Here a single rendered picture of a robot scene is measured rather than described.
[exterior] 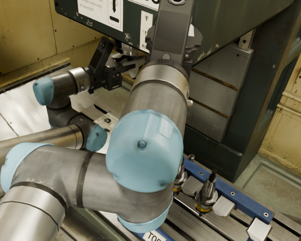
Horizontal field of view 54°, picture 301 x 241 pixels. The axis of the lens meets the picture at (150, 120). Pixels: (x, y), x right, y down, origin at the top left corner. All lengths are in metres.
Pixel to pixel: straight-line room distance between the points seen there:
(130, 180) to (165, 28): 0.21
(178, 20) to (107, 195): 0.24
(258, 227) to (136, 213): 0.56
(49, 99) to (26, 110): 1.08
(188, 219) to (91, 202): 0.88
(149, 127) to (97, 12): 0.51
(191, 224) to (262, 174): 0.84
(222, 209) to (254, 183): 0.99
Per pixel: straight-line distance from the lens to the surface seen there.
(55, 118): 0.93
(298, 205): 1.89
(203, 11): 0.60
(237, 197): 0.92
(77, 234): 1.36
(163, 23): 0.41
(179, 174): 0.91
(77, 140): 0.82
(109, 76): 0.94
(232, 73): 1.33
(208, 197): 0.89
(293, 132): 1.84
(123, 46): 0.92
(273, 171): 1.98
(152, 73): 0.36
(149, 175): 0.29
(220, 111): 1.45
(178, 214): 1.24
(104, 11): 0.74
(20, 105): 1.96
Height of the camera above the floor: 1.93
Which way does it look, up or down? 40 degrees down
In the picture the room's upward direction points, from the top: 5 degrees clockwise
